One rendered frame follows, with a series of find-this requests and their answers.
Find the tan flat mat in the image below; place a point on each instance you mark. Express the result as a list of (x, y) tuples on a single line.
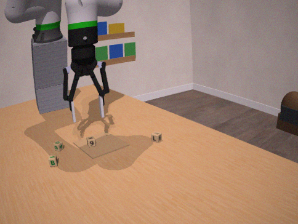
[(105, 143)]

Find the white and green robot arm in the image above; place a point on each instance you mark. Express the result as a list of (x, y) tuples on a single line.
[(81, 14)]

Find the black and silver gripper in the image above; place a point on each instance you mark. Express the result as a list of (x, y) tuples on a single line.
[(85, 67)]

